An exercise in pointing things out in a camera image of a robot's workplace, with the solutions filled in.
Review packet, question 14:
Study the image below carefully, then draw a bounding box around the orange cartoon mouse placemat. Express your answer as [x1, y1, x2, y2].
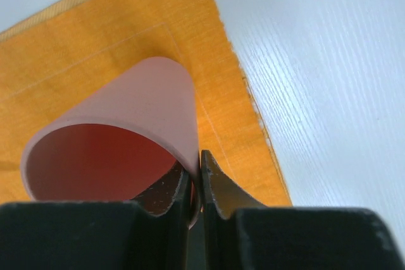
[1, 0, 290, 206]

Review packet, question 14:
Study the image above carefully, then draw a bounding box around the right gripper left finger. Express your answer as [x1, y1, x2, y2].
[1, 164, 191, 269]

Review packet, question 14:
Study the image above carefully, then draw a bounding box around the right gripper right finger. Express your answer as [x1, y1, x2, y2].
[201, 150, 402, 269]

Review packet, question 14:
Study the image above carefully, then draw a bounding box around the pink plastic cup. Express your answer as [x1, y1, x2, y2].
[20, 57, 202, 225]

